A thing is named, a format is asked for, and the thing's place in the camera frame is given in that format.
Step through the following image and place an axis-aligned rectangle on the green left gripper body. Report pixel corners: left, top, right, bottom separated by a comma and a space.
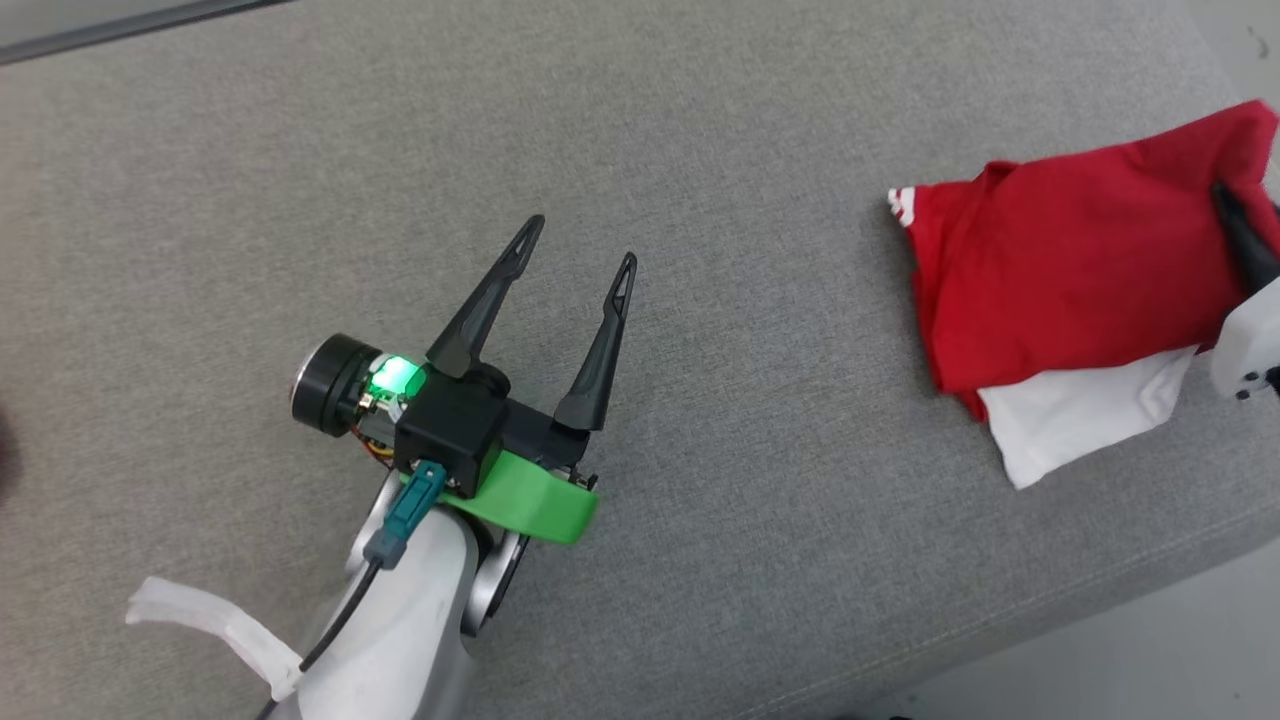
440, 398, 601, 547

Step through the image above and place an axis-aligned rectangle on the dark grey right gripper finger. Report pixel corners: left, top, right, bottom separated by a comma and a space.
1211, 182, 1280, 303

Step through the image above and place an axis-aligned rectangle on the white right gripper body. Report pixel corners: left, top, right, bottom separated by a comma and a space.
1209, 275, 1280, 403

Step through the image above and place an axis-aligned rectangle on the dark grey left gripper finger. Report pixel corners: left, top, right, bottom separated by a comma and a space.
425, 214, 547, 380
552, 252, 639, 433

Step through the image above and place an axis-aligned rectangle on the red and white basketball jersey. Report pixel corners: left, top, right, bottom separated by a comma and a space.
887, 98, 1280, 491

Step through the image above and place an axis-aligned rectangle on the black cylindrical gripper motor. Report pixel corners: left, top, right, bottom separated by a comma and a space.
290, 333, 386, 439

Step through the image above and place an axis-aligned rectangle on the white tape label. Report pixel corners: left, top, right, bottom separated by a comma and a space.
125, 576, 305, 703

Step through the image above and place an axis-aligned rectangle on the black cable with teal connector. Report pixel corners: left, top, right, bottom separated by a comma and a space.
255, 460, 448, 720

